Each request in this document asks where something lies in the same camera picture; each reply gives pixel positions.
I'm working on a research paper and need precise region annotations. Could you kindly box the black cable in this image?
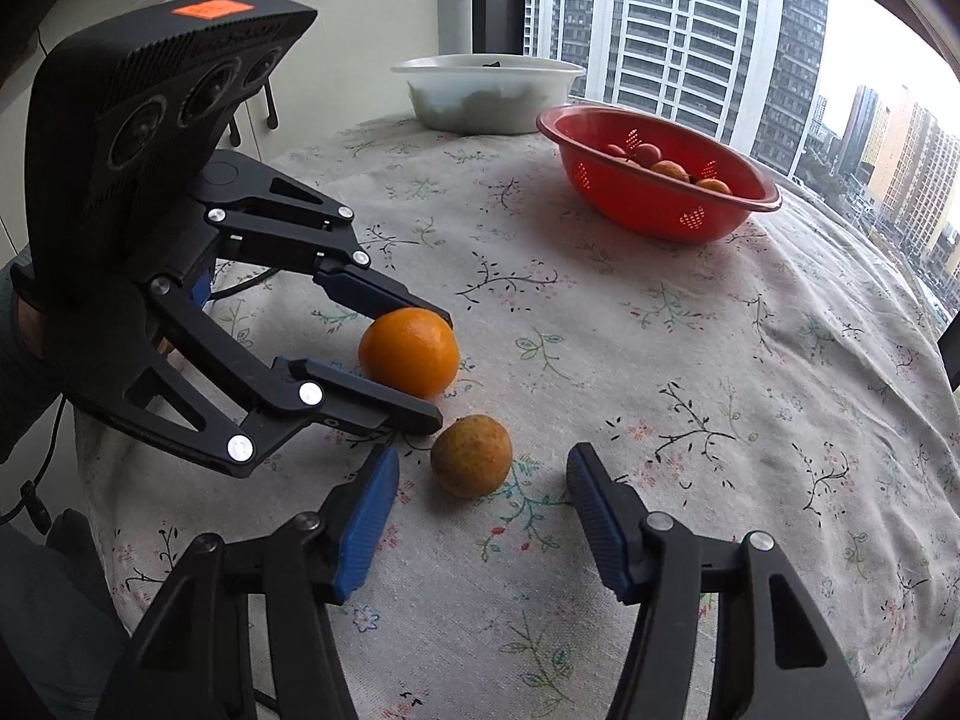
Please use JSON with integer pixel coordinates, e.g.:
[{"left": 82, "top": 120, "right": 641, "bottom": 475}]
[
  {"left": 206, "top": 268, "right": 280, "bottom": 301},
  {"left": 0, "top": 390, "right": 72, "bottom": 527}
]

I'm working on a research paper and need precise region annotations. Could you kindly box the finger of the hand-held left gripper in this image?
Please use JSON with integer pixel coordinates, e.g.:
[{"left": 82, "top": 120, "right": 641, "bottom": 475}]
[
  {"left": 187, "top": 148, "right": 455, "bottom": 327},
  {"left": 75, "top": 277, "right": 445, "bottom": 481}
]

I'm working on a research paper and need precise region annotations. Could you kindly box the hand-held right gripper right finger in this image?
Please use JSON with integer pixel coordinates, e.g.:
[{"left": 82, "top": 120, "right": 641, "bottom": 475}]
[{"left": 566, "top": 442, "right": 871, "bottom": 720}]

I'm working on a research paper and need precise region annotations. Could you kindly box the white high-rise building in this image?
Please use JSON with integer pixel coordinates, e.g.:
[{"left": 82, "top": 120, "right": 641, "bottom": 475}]
[{"left": 525, "top": 0, "right": 830, "bottom": 175}]

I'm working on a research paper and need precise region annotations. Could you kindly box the white cabinet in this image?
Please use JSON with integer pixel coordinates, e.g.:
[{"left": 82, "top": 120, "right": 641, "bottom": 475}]
[{"left": 0, "top": 0, "right": 481, "bottom": 188}]

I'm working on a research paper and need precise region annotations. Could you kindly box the floral tablecloth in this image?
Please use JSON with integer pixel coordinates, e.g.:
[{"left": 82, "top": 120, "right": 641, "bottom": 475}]
[{"left": 75, "top": 116, "right": 960, "bottom": 720}]

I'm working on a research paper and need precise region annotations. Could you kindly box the white plastic bowl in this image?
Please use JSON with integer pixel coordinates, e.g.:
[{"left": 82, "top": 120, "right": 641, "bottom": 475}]
[{"left": 390, "top": 54, "right": 587, "bottom": 136}]

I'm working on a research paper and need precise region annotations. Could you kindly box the red plastic colander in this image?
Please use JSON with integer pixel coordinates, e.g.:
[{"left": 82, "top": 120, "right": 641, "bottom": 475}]
[{"left": 536, "top": 105, "right": 782, "bottom": 243}]

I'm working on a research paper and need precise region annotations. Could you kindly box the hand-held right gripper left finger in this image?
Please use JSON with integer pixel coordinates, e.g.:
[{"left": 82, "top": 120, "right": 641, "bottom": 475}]
[{"left": 97, "top": 444, "right": 402, "bottom": 720}]

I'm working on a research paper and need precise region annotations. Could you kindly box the dark grey clothing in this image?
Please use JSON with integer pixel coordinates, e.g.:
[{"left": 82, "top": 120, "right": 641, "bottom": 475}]
[{"left": 0, "top": 510, "right": 132, "bottom": 720}]

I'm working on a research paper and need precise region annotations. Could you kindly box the yellow high-rise building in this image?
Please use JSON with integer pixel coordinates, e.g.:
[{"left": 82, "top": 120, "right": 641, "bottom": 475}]
[{"left": 859, "top": 86, "right": 960, "bottom": 260}]

